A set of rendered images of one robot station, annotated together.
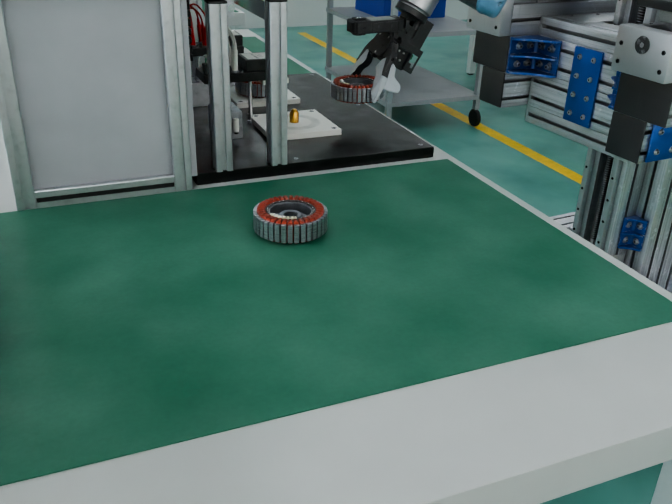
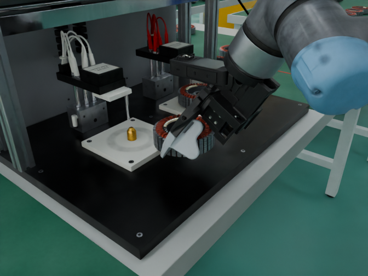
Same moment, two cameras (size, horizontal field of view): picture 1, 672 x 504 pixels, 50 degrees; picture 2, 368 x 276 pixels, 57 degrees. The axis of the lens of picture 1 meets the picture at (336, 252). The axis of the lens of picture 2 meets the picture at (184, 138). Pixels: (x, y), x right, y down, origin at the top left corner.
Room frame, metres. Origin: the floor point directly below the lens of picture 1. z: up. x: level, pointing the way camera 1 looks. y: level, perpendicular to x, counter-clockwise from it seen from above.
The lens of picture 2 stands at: (1.24, -0.51, 1.14)
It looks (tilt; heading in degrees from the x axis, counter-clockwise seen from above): 29 degrees down; 62
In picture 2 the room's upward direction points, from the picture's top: straight up
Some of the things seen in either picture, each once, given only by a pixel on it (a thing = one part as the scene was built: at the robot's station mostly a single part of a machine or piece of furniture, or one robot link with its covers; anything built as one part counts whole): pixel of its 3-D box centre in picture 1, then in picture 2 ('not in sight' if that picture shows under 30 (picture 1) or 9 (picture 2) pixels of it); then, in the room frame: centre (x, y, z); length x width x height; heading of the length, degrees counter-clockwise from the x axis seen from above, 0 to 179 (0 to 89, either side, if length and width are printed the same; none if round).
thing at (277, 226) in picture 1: (290, 218); not in sight; (0.99, 0.07, 0.77); 0.11 x 0.11 x 0.04
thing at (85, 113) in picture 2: (225, 120); (87, 114); (1.39, 0.23, 0.80); 0.08 x 0.05 x 0.06; 23
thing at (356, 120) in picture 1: (269, 116); (164, 125); (1.55, 0.16, 0.76); 0.64 x 0.47 x 0.02; 23
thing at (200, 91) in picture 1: (197, 90); (157, 85); (1.61, 0.32, 0.80); 0.08 x 0.05 x 0.06; 23
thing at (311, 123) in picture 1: (294, 124); (132, 141); (1.44, 0.10, 0.78); 0.15 x 0.15 x 0.01; 23
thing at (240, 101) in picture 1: (259, 95); (199, 104); (1.67, 0.19, 0.78); 0.15 x 0.15 x 0.01; 23
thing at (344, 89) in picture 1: (357, 88); (184, 134); (1.50, -0.03, 0.84); 0.11 x 0.11 x 0.04
